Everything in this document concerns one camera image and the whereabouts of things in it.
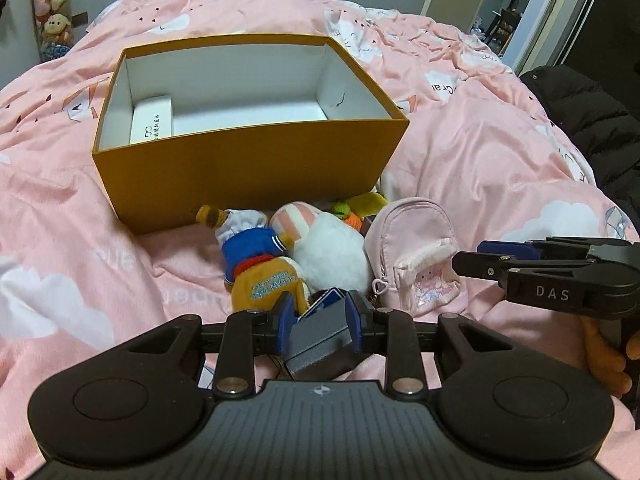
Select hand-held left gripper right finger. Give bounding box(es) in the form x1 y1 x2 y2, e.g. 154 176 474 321
347 291 516 397

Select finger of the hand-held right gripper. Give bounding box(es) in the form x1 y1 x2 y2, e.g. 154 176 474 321
452 251 592 282
477 237 633 261

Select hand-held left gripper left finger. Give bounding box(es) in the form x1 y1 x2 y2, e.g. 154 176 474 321
125 292 297 400

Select dark grey box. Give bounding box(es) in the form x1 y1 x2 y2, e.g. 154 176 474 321
284 296 357 380

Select white rabbit plush pink striped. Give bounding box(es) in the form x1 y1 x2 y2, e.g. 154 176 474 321
269 201 372 297

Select pink mini backpack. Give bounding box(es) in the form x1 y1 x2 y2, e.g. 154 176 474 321
362 198 461 317

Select orange cardboard box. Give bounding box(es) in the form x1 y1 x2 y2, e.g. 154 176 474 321
91 34 411 236

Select person's right hand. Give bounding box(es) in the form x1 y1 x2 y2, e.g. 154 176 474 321
581 317 635 397

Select bear plush blue outfit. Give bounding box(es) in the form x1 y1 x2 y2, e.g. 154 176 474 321
196 205 292 287

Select strawberry carrot plush charm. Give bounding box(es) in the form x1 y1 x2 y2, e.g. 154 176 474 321
330 192 389 233

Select black jacket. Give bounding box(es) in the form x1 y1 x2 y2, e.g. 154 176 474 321
519 65 640 221

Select dark shelf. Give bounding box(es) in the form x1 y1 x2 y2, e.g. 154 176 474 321
491 7 524 54

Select pink printed duvet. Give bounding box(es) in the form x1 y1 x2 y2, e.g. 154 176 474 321
0 0 640 480

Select small white box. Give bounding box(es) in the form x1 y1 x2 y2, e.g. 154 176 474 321
128 95 174 144

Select beige dog plush toy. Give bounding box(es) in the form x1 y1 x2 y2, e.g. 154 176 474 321
42 12 74 42

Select hanging plush toys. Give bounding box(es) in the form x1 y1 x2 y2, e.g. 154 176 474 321
31 0 77 62

